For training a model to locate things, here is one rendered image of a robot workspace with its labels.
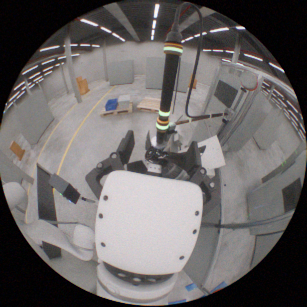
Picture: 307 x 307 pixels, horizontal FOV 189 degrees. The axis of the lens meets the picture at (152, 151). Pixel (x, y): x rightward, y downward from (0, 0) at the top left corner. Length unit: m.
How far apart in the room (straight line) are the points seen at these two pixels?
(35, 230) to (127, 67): 7.60
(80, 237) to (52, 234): 0.16
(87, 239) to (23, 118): 5.87
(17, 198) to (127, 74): 7.56
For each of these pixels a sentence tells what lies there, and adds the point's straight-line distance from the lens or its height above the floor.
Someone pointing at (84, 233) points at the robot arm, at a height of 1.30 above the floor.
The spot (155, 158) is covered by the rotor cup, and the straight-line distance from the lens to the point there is 0.61.
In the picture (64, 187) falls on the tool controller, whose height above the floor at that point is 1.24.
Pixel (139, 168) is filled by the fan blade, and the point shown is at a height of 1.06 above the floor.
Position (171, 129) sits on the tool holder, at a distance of 0.36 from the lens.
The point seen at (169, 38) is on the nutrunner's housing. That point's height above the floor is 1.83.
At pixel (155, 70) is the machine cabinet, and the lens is 5.81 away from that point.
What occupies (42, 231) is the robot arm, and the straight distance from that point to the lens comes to 0.49.
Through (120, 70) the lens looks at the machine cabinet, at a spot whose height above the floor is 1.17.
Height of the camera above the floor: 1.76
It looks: 55 degrees down
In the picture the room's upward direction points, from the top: 5 degrees clockwise
